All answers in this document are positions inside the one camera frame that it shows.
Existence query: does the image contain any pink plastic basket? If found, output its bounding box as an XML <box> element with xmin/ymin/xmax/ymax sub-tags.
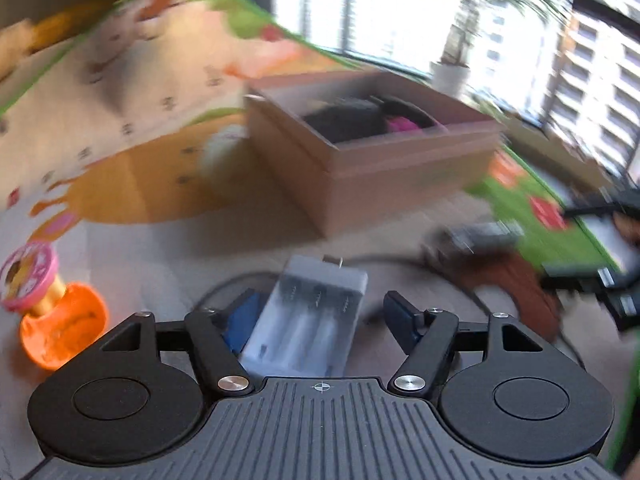
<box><xmin>384</xmin><ymin>114</ymin><xmax>427</xmax><ymax>135</ymax></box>

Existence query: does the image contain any black cat plush toy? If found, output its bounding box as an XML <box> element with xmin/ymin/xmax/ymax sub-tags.
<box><xmin>302</xmin><ymin>96</ymin><xmax>436</xmax><ymax>145</ymax></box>

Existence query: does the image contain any dark grey device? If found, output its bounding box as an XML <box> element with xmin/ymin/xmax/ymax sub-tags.
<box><xmin>422</xmin><ymin>222</ymin><xmax>524</xmax><ymax>262</ymax></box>

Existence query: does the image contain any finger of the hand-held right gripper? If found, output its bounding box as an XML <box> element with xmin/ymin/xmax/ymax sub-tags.
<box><xmin>541</xmin><ymin>260</ymin><xmax>640</xmax><ymax>332</ymax></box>
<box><xmin>562</xmin><ymin>187</ymin><xmax>640</xmax><ymax>221</ymax></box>

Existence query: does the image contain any white battery charger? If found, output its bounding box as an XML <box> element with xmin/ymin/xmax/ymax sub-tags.
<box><xmin>239</xmin><ymin>254</ymin><xmax>370</xmax><ymax>378</ymax></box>

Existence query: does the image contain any cartoon bear play mat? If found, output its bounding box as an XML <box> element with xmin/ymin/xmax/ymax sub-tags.
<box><xmin>0</xmin><ymin>0</ymin><xmax>640</xmax><ymax>461</ymax></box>

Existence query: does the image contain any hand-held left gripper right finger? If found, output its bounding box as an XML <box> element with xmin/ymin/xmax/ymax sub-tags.
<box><xmin>384</xmin><ymin>291</ymin><xmax>548</xmax><ymax>398</ymax></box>

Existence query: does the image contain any white potted plant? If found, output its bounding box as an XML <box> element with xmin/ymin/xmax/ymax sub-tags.
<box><xmin>429</xmin><ymin>0</ymin><xmax>556</xmax><ymax>97</ymax></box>

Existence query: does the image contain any pink cardboard box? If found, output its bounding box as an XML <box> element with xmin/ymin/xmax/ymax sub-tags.
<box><xmin>244</xmin><ymin>70</ymin><xmax>506</xmax><ymax>238</ymax></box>

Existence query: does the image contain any orange and pink toy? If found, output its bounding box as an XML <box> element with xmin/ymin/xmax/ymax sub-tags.
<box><xmin>0</xmin><ymin>240</ymin><xmax>109</xmax><ymax>372</ymax></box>

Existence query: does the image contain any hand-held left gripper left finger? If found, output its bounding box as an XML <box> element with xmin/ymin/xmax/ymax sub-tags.
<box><xmin>97</xmin><ymin>290</ymin><xmax>271</xmax><ymax>396</ymax></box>

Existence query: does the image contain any white round object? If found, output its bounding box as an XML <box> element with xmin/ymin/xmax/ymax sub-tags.
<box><xmin>199</xmin><ymin>122</ymin><xmax>252</xmax><ymax>187</ymax></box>

